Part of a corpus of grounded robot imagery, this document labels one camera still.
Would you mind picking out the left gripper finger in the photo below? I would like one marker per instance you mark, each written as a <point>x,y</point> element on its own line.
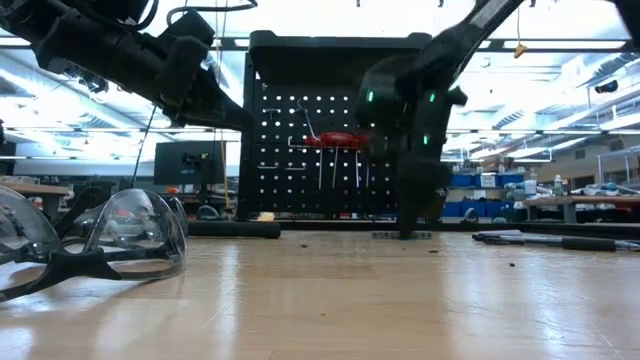
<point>215,97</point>
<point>210,120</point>

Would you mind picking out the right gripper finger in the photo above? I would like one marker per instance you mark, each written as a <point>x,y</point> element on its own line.
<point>409,200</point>
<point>436,182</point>

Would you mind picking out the lilac pen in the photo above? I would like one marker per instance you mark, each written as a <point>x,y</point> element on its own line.
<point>500,232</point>

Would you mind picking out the black ballpoint pen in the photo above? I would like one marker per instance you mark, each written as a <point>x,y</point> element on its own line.
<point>590,244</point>
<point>525,241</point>

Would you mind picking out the claw hammer black grip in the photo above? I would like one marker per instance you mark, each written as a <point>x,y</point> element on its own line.
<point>235,229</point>

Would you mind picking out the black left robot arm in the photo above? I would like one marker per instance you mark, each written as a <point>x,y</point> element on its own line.
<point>100,45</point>

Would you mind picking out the U-shaped metal peg hook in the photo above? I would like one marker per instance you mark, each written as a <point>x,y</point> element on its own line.
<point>306,119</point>
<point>270,110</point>

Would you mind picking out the long metal peg hook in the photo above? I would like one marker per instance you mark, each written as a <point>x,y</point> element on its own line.
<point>300,147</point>

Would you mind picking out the blue storage bin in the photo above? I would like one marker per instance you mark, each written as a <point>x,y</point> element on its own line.
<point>480,209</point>
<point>512,180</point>
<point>459,181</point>

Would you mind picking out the black computer monitor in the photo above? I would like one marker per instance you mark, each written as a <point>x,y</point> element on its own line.
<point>175,165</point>

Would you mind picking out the black pegboard tool cart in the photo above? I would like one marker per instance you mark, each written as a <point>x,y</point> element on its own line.
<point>290,65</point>

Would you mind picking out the black ceiling device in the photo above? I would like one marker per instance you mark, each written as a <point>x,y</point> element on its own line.
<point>92,82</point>

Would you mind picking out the white plastic container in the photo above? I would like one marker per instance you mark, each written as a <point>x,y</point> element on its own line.
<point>530,188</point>

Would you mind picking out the small beige block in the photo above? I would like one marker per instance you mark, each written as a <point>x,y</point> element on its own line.
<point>266,216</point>

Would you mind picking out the clear plastic bottle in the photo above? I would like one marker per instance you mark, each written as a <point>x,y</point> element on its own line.
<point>558,187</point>

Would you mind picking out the yellow hanging tag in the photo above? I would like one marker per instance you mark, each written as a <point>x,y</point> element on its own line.
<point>520,51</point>

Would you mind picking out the wooden workbench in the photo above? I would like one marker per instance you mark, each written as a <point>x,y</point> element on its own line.
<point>590,202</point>

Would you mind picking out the wooden side table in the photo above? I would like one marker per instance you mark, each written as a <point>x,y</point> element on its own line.
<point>30,189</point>

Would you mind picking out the black mounted device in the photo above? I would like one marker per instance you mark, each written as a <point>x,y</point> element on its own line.
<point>606,87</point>

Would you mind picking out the black aluminium table frame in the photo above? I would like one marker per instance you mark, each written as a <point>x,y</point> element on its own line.
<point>330,225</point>

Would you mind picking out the clear safety glasses black frame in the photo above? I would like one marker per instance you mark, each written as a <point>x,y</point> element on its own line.
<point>140,235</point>
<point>181,215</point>

